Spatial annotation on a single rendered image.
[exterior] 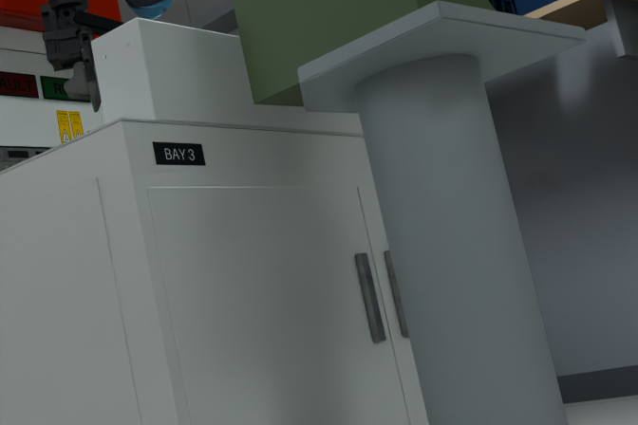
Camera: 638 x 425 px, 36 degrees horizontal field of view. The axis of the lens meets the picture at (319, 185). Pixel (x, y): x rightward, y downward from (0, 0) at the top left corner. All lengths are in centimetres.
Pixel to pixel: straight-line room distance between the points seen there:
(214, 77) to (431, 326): 48
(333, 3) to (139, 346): 48
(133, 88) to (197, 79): 10
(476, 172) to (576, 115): 316
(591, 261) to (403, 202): 317
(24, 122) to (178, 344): 86
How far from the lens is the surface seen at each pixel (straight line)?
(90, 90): 180
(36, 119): 197
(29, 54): 201
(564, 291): 436
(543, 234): 438
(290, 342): 135
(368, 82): 118
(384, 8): 114
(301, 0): 123
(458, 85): 116
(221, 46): 140
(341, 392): 142
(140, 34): 129
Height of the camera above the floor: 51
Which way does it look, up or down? 9 degrees up
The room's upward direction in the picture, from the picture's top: 12 degrees counter-clockwise
